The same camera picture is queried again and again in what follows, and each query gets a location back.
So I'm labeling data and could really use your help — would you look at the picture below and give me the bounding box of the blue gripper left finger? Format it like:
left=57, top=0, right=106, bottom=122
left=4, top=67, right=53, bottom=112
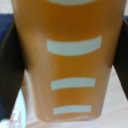
left=0, top=13, right=27, bottom=122

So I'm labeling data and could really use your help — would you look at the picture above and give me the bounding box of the orange toy bread loaf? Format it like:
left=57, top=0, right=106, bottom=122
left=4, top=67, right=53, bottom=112
left=10, top=0, right=124, bottom=124

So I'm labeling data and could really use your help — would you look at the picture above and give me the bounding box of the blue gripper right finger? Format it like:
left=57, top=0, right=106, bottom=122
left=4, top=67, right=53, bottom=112
left=112, top=18, right=128, bottom=101

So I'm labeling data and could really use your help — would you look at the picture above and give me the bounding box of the white floral rim plate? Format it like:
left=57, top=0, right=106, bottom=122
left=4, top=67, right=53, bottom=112
left=9, top=88, right=28, bottom=128

